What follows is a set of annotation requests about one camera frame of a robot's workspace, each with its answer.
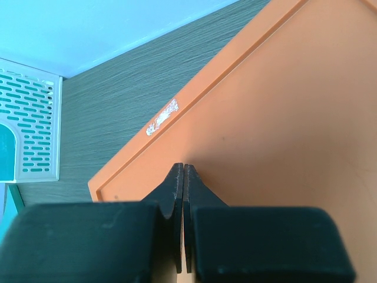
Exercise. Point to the teal folder in organizer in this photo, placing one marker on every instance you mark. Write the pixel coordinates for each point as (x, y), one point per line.
(7, 154)

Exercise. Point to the orange drawer box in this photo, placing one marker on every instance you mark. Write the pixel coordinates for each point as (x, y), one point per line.
(284, 114)

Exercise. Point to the white mesh file organizer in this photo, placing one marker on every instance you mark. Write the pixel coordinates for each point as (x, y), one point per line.
(31, 103)

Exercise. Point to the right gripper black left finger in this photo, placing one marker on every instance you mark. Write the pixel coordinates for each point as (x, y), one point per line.
(100, 241)

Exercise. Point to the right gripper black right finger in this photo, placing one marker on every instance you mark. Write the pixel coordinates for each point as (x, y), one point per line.
(259, 243)

